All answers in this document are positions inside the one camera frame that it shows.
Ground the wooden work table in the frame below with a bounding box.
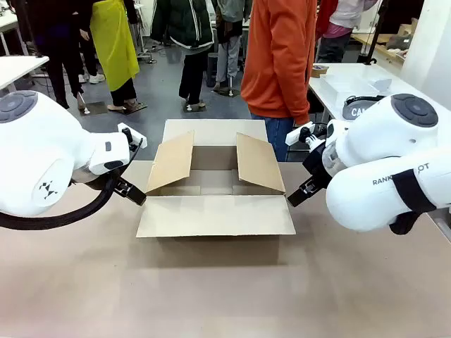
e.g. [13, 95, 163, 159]
[351, 30, 412, 65]

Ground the black cap with white letters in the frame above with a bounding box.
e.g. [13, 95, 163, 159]
[340, 94, 387, 121]

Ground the white long table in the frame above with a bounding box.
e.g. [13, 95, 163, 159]
[307, 62, 429, 123]

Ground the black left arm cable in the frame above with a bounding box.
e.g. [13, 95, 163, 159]
[0, 138, 145, 232]

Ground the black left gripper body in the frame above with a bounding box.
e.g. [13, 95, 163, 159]
[72, 164, 124, 192]

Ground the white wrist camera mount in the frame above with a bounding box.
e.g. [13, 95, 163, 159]
[117, 122, 147, 151]
[285, 120, 319, 149]

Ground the clear plastic box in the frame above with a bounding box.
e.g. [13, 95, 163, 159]
[319, 75, 382, 104]

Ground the person in orange sweater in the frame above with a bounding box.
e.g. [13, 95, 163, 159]
[240, 0, 318, 163]

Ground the person's left forearm orange sleeve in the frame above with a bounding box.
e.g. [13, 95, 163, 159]
[280, 59, 313, 127]

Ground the person in grey trousers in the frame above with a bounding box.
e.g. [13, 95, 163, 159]
[212, 0, 253, 93]

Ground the white side table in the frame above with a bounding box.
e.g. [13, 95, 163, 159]
[0, 55, 50, 93]

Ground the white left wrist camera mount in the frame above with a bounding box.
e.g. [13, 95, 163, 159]
[117, 122, 147, 151]

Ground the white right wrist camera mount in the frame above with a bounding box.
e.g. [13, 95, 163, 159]
[285, 120, 319, 149]

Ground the person in yellow apron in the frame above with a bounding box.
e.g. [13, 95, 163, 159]
[89, 0, 141, 111]

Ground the black strap on arm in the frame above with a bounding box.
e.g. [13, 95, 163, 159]
[391, 168, 439, 214]

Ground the brown cardboard box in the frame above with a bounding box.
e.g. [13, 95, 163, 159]
[135, 118, 297, 239]

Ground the person in dark green jacket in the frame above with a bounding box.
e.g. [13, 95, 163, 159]
[150, 0, 216, 108]

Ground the white folded paper piece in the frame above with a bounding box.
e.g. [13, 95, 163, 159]
[367, 77, 393, 94]

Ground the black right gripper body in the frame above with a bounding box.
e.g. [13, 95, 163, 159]
[302, 142, 331, 187]

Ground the person in black clothes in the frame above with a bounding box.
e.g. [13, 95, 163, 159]
[19, 0, 106, 111]

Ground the black lamp stand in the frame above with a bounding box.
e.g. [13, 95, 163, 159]
[362, 0, 389, 67]

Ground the person in pink white top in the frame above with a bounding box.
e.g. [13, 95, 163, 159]
[314, 0, 376, 64]

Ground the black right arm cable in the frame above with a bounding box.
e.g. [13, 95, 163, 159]
[388, 210, 422, 236]

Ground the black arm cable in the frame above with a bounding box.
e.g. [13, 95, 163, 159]
[0, 138, 145, 232]
[388, 210, 422, 236]

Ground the black floor plate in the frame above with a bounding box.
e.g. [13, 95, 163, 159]
[182, 101, 208, 114]
[212, 85, 241, 98]
[111, 101, 148, 115]
[79, 101, 108, 115]

